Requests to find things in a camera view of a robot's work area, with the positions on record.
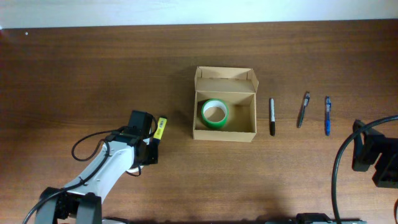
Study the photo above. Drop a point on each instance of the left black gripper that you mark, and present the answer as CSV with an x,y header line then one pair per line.
x,y
152,152

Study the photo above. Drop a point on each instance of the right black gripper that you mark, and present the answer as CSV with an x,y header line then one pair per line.
x,y
362,149

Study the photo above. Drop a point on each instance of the white masking tape roll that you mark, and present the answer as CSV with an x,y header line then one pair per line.
x,y
135,169

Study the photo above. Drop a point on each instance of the yellow highlighter marker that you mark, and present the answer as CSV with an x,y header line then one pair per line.
x,y
161,123

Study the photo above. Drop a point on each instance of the green tape roll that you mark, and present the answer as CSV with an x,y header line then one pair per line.
x,y
215,113

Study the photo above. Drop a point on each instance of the black and white marker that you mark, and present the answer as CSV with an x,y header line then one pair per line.
x,y
272,117

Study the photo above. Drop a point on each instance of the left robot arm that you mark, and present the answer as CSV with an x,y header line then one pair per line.
x,y
125,150

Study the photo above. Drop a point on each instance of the blue pen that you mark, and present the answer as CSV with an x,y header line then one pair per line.
x,y
327,115

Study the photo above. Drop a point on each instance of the dark grey pen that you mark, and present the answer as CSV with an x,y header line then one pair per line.
x,y
305,102

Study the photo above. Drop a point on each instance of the open brown cardboard box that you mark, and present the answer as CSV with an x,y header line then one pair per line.
x,y
237,87

